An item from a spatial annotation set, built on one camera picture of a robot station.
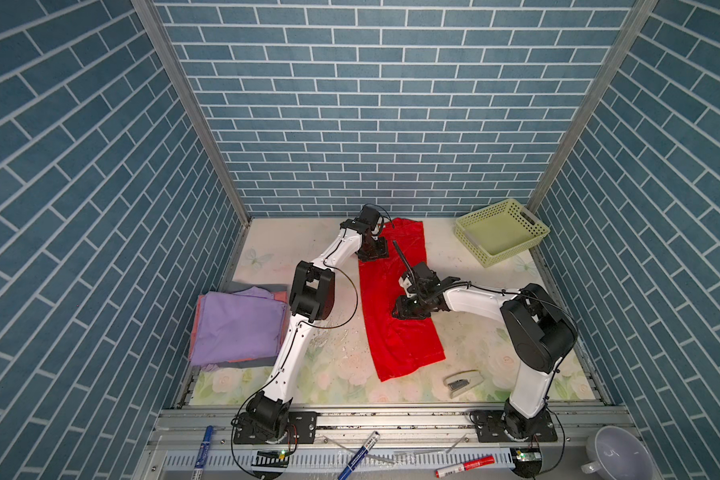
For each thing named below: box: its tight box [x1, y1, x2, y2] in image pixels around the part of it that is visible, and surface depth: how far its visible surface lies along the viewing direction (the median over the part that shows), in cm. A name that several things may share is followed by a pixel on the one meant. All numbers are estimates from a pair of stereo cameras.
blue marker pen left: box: [191, 425, 214, 480], surface depth 70 cm
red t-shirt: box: [358, 219, 446, 382], surface depth 92 cm
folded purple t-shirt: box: [192, 286, 287, 366], surface depth 84 cm
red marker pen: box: [435, 456, 497, 478], surface depth 69 cm
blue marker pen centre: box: [337, 431, 381, 480], surface depth 70 cm
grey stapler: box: [443, 369, 484, 399], surface depth 82 cm
